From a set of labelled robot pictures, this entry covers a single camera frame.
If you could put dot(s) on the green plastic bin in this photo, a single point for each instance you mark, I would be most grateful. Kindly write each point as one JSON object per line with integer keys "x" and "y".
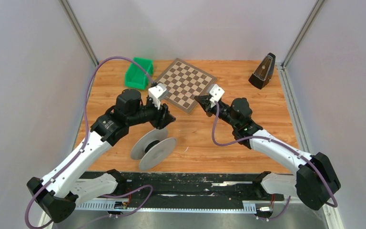
{"x": 135, "y": 77}

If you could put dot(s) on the right aluminium frame post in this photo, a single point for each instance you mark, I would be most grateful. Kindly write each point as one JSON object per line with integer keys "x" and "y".
{"x": 302, "y": 33}

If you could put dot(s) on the aluminium frame post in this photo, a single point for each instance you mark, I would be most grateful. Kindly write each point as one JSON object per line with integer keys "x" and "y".
{"x": 302, "y": 33}
{"x": 79, "y": 31}

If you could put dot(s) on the wooden chessboard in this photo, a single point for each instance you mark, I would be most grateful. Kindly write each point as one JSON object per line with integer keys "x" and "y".
{"x": 184, "y": 81}

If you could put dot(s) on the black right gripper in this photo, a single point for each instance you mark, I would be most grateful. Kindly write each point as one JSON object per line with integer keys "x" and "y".
{"x": 205, "y": 104}

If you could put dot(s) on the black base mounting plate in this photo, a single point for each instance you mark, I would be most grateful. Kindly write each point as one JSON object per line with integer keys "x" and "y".
{"x": 194, "y": 190}

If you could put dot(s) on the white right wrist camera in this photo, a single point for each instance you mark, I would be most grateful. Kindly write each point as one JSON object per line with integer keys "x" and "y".
{"x": 216, "y": 93}

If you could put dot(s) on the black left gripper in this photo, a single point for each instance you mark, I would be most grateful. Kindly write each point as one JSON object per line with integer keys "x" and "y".
{"x": 163, "y": 118}

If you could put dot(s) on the white perforated cable spool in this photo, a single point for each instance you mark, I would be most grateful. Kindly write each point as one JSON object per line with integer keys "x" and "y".
{"x": 153, "y": 148}

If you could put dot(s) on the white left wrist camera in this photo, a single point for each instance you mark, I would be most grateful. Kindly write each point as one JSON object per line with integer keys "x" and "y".
{"x": 157, "y": 93}

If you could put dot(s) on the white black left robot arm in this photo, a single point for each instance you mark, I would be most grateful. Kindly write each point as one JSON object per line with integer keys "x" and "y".
{"x": 58, "y": 193}

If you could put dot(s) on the left aluminium frame post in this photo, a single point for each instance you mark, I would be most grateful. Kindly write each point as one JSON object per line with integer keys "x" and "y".
{"x": 79, "y": 31}

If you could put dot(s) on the black wooden metronome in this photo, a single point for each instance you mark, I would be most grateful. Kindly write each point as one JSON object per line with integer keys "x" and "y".
{"x": 264, "y": 72}

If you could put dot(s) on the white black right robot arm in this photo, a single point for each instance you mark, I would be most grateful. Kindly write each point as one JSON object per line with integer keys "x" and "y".
{"x": 313, "y": 179}

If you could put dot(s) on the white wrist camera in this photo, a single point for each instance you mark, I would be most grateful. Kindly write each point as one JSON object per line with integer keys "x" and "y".
{"x": 157, "y": 93}
{"x": 216, "y": 93}

